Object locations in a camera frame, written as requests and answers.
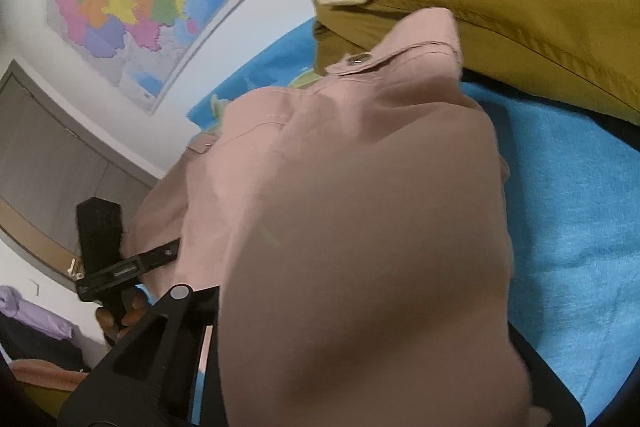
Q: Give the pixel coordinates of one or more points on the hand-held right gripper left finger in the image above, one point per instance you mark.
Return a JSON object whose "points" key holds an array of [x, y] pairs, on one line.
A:
{"points": [[170, 307]]}

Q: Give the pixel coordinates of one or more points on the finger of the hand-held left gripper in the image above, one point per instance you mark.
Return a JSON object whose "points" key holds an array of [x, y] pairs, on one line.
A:
{"points": [[160, 255]]}

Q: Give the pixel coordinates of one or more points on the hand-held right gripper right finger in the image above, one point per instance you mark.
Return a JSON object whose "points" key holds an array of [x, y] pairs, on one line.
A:
{"points": [[555, 397]]}

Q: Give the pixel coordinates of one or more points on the pink jacket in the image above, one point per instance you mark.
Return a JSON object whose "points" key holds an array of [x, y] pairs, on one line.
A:
{"points": [[350, 232]]}

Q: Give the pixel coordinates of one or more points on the person's left hand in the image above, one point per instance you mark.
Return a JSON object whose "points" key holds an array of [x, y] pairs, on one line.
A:
{"points": [[137, 309]]}

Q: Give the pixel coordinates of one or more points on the grey wooden wardrobe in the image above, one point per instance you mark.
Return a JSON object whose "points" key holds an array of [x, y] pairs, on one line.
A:
{"points": [[50, 157]]}

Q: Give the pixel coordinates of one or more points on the purple cloth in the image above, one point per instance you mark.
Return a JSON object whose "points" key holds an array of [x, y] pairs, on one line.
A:
{"points": [[30, 312]]}

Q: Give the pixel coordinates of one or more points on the black cloth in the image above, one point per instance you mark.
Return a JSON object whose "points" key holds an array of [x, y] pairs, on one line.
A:
{"points": [[35, 347]]}

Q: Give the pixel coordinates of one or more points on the person's tan sweater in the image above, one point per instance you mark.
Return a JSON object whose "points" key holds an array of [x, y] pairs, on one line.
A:
{"points": [[50, 374]]}

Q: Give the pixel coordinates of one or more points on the person's olive trousers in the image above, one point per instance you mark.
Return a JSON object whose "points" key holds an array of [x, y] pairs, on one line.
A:
{"points": [[45, 399]]}

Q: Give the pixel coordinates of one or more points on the blue floral bedsheet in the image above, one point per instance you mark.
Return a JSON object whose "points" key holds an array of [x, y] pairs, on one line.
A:
{"points": [[575, 207]]}

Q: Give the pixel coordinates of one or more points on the mustard brown garment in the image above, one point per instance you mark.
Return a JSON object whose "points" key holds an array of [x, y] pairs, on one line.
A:
{"points": [[525, 7]]}

